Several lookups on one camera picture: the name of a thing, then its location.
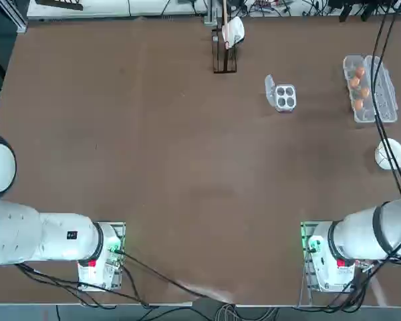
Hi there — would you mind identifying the black left base cable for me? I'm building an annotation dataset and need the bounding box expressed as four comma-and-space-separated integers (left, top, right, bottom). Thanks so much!
113, 247, 237, 304

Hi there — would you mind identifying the white bowl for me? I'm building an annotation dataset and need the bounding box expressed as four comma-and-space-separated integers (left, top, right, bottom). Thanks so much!
374, 138, 401, 171

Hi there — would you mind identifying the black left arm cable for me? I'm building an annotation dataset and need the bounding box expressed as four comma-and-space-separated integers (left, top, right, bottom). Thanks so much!
15, 262, 151, 308

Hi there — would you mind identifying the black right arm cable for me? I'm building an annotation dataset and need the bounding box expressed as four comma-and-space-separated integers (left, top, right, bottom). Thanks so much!
374, 0, 401, 268

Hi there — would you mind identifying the clear four-slot egg tray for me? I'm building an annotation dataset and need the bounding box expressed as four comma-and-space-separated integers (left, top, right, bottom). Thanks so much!
264, 74, 297, 114

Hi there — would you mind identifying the aluminium frame post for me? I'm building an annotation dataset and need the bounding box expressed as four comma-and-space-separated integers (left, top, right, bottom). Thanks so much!
13, 0, 28, 33

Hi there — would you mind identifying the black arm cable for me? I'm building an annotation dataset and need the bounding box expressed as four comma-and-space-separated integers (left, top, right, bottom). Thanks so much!
15, 262, 151, 308
374, 0, 401, 268

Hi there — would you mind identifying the wooden rack rod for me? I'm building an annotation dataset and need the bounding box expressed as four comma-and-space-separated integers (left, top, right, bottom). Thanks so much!
221, 0, 231, 50

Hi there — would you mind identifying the aluminium camera post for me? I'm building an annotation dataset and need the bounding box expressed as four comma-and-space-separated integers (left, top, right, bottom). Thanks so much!
203, 0, 219, 25

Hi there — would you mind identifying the black wire cup rack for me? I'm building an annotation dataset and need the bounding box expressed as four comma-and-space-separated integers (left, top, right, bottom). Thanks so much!
211, 16, 239, 74

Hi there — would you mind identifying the thin black camera cable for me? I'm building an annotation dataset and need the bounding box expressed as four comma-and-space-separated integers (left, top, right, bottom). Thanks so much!
370, 0, 401, 197

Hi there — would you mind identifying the transparent twelve-slot egg tray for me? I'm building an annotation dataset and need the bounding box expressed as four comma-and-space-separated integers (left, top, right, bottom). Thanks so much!
342, 54, 399, 125

